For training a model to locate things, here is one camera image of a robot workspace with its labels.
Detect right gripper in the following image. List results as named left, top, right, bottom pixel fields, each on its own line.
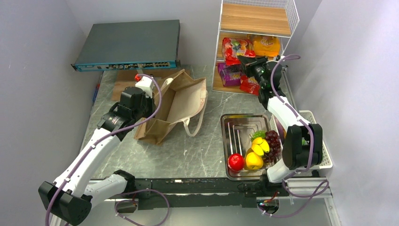
left=238, top=56, right=269, bottom=89

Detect red snack bag shelf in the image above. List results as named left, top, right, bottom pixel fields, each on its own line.
left=239, top=75, right=260, bottom=96
left=222, top=37, right=256, bottom=66

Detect brown burlap grocery bag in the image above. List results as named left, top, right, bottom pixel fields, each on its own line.
left=134, top=69, right=208, bottom=145

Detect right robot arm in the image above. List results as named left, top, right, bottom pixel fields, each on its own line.
left=238, top=54, right=323, bottom=195

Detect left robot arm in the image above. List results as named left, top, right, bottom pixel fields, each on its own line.
left=38, top=85, right=157, bottom=226

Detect purple snack bag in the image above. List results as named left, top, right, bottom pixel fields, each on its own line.
left=217, top=63, right=243, bottom=87

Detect orange snack bag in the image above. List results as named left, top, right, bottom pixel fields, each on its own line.
left=250, top=35, right=280, bottom=57

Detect stainless steel tray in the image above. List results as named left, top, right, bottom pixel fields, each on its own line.
left=220, top=114, right=282, bottom=181

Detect green leafy vegetable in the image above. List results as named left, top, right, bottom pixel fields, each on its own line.
left=250, top=130, right=266, bottom=142

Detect purple eggplant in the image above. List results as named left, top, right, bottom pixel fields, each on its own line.
left=276, top=120, right=286, bottom=144

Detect purple grapes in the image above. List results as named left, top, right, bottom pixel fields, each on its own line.
left=263, top=130, right=281, bottom=164

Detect yellow banana bunch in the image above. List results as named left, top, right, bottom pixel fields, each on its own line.
left=251, top=137, right=270, bottom=157

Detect yellow lemon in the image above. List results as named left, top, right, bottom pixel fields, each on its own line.
left=245, top=152, right=263, bottom=170

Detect red apple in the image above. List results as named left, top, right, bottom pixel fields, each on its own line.
left=227, top=153, right=245, bottom=172

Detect wooden base board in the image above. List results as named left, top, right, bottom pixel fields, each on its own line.
left=111, top=68, right=181, bottom=101

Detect white plastic basket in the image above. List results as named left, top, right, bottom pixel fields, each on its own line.
left=269, top=110, right=333, bottom=170

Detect white wire shelf rack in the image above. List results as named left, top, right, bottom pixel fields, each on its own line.
left=212, top=0, right=300, bottom=93

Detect grey network switch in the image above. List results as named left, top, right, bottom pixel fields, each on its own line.
left=71, top=19, right=180, bottom=72

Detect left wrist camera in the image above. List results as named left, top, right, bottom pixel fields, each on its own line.
left=135, top=74, right=154, bottom=98

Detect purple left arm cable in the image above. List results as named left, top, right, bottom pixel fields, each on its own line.
left=45, top=74, right=170, bottom=226

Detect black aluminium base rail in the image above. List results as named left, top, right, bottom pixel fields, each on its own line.
left=49, top=178, right=331, bottom=226

